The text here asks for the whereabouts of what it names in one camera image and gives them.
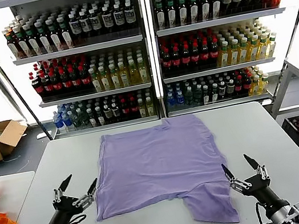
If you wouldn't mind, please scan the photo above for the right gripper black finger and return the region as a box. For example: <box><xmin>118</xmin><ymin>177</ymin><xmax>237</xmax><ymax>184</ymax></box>
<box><xmin>221</xmin><ymin>158</ymin><xmax>253</xmax><ymax>195</ymax></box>
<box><xmin>243</xmin><ymin>150</ymin><xmax>272</xmax><ymax>184</ymax></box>

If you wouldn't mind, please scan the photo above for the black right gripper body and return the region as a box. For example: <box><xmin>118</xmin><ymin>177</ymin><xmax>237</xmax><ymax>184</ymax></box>
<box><xmin>237</xmin><ymin>169</ymin><xmax>291</xmax><ymax>218</ymax></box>

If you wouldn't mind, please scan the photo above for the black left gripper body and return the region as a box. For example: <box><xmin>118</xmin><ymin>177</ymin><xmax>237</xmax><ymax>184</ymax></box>
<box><xmin>35</xmin><ymin>193</ymin><xmax>87</xmax><ymax>224</ymax></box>

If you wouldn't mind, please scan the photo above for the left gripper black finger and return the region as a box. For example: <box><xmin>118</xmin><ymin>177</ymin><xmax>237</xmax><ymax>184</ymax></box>
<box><xmin>51</xmin><ymin>174</ymin><xmax>77</xmax><ymax>204</ymax></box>
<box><xmin>70</xmin><ymin>178</ymin><xmax>103</xmax><ymax>213</ymax></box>

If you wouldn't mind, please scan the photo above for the purple t-shirt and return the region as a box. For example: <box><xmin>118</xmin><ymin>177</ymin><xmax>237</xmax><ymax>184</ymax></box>
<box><xmin>80</xmin><ymin>107</ymin><xmax>241</xmax><ymax>224</ymax></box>

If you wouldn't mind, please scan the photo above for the small white floor item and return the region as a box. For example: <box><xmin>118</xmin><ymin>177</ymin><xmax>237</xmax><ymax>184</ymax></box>
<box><xmin>35</xmin><ymin>130</ymin><xmax>53</xmax><ymax>139</ymax></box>

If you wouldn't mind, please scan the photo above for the blue water bottle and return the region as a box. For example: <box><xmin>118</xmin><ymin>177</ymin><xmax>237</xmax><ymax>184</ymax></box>
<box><xmin>52</xmin><ymin>111</ymin><xmax>66</xmax><ymax>134</ymax></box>
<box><xmin>174</xmin><ymin>90</ymin><xmax>187</xmax><ymax>109</ymax></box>
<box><xmin>61</xmin><ymin>110</ymin><xmax>74</xmax><ymax>133</ymax></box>
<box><xmin>165</xmin><ymin>91</ymin><xmax>179</xmax><ymax>111</ymax></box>

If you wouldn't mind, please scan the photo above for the green clear bottle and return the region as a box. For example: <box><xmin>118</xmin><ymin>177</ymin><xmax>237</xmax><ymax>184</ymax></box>
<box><xmin>183</xmin><ymin>86</ymin><xmax>196</xmax><ymax>108</ymax></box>
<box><xmin>191</xmin><ymin>85</ymin><xmax>204</xmax><ymax>107</ymax></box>
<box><xmin>70</xmin><ymin>109</ymin><xmax>83</xmax><ymax>131</ymax></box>

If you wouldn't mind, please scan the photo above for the dark bottle white cap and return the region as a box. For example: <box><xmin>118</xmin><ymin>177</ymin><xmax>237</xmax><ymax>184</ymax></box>
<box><xmin>86</xmin><ymin>107</ymin><xmax>98</xmax><ymax>128</ymax></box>
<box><xmin>208</xmin><ymin>83</ymin><xmax>221</xmax><ymax>104</ymax></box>
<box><xmin>94</xmin><ymin>105</ymin><xmax>107</xmax><ymax>127</ymax></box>
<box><xmin>200</xmin><ymin>84</ymin><xmax>212</xmax><ymax>105</ymax></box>

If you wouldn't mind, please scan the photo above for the cola bottle red cap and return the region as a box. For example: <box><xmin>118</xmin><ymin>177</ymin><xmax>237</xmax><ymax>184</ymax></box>
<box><xmin>188</xmin><ymin>41</ymin><xmax>203</xmax><ymax>71</ymax></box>
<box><xmin>127</xmin><ymin>97</ymin><xmax>141</xmax><ymax>120</ymax></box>
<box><xmin>240</xmin><ymin>74</ymin><xmax>254</xmax><ymax>98</ymax></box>
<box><xmin>40</xmin><ymin>72</ymin><xmax>55</xmax><ymax>99</ymax></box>
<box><xmin>68</xmin><ymin>66</ymin><xmax>84</xmax><ymax>94</ymax></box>
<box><xmin>59</xmin><ymin>68</ymin><xmax>74</xmax><ymax>96</ymax></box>
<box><xmin>179</xmin><ymin>44</ymin><xmax>193</xmax><ymax>72</ymax></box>
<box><xmin>169</xmin><ymin>45</ymin><xmax>185</xmax><ymax>74</ymax></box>
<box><xmin>232</xmin><ymin>75</ymin><xmax>246</xmax><ymax>99</ymax></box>
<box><xmin>119</xmin><ymin>98</ymin><xmax>132</xmax><ymax>122</ymax></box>
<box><xmin>159</xmin><ymin>47</ymin><xmax>175</xmax><ymax>75</ymax></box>
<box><xmin>30</xmin><ymin>74</ymin><xmax>46</xmax><ymax>101</ymax></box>
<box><xmin>207</xmin><ymin>38</ymin><xmax>222</xmax><ymax>67</ymax></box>
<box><xmin>49</xmin><ymin>70</ymin><xmax>65</xmax><ymax>98</ymax></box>
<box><xmin>197</xmin><ymin>40</ymin><xmax>213</xmax><ymax>69</ymax></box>
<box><xmin>77</xmin><ymin>64</ymin><xmax>93</xmax><ymax>93</ymax></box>

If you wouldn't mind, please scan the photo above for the yellow drink bottle white cap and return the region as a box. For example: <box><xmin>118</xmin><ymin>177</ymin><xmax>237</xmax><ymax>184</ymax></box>
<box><xmin>254</xmin><ymin>33</ymin><xmax>271</xmax><ymax>60</ymax></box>
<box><xmin>98</xmin><ymin>64</ymin><xmax>112</xmax><ymax>92</ymax></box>
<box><xmin>264</xmin><ymin>32</ymin><xmax>281</xmax><ymax>58</ymax></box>
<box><xmin>249</xmin><ymin>74</ymin><xmax>262</xmax><ymax>96</ymax></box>
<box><xmin>245</xmin><ymin>34</ymin><xmax>262</xmax><ymax>62</ymax></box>
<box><xmin>88</xmin><ymin>66</ymin><xmax>103</xmax><ymax>93</ymax></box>
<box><xmin>136</xmin><ymin>57</ymin><xmax>151</xmax><ymax>85</ymax></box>
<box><xmin>116</xmin><ymin>61</ymin><xmax>131</xmax><ymax>88</ymax></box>
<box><xmin>214</xmin><ymin>40</ymin><xmax>232</xmax><ymax>68</ymax></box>
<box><xmin>126</xmin><ymin>59</ymin><xmax>141</xmax><ymax>86</ymax></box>
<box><xmin>136</xmin><ymin>98</ymin><xmax>148</xmax><ymax>119</ymax></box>
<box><xmin>225</xmin><ymin>38</ymin><xmax>242</xmax><ymax>66</ymax></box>
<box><xmin>257</xmin><ymin>73</ymin><xmax>271</xmax><ymax>93</ymax></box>
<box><xmin>144</xmin><ymin>96</ymin><xmax>156</xmax><ymax>117</ymax></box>
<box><xmin>107</xmin><ymin>63</ymin><xmax>122</xmax><ymax>90</ymax></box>
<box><xmin>235</xmin><ymin>37</ymin><xmax>252</xmax><ymax>64</ymax></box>

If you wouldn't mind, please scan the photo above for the dark tea bottle green label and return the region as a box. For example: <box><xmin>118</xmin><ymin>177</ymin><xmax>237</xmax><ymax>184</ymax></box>
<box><xmin>199</xmin><ymin>0</ymin><xmax>214</xmax><ymax>21</ymax></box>
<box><xmin>12</xmin><ymin>25</ymin><xmax>31</xmax><ymax>59</ymax></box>
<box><xmin>210</xmin><ymin>0</ymin><xmax>225</xmax><ymax>19</ymax></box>
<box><xmin>188</xmin><ymin>0</ymin><xmax>203</xmax><ymax>23</ymax></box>
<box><xmin>45</xmin><ymin>16</ymin><xmax>64</xmax><ymax>53</ymax></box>
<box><xmin>22</xmin><ymin>22</ymin><xmax>42</xmax><ymax>57</ymax></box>
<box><xmin>56</xmin><ymin>14</ymin><xmax>75</xmax><ymax>50</ymax></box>
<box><xmin>152</xmin><ymin>0</ymin><xmax>168</xmax><ymax>29</ymax></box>
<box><xmin>176</xmin><ymin>0</ymin><xmax>191</xmax><ymax>25</ymax></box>
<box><xmin>164</xmin><ymin>0</ymin><xmax>180</xmax><ymax>27</ymax></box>
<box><xmin>33</xmin><ymin>19</ymin><xmax>53</xmax><ymax>55</ymax></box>

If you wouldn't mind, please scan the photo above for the reddish tea bottle white cap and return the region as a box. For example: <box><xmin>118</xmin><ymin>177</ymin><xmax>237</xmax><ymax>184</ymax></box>
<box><xmin>2</xmin><ymin>27</ymin><xmax>21</xmax><ymax>61</ymax></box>

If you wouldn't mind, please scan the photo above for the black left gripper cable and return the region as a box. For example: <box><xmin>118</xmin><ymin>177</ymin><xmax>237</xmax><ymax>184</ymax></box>
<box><xmin>64</xmin><ymin>213</ymin><xmax>88</xmax><ymax>224</ymax></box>

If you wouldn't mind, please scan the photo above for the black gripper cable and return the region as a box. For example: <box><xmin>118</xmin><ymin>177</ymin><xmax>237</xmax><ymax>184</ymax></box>
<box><xmin>64</xmin><ymin>213</ymin><xmax>88</xmax><ymax>224</ymax></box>
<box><xmin>254</xmin><ymin>201</ymin><xmax>265</xmax><ymax>224</ymax></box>

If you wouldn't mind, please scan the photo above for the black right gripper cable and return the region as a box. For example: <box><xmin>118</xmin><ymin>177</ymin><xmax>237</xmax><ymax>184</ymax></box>
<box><xmin>254</xmin><ymin>201</ymin><xmax>265</xmax><ymax>224</ymax></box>

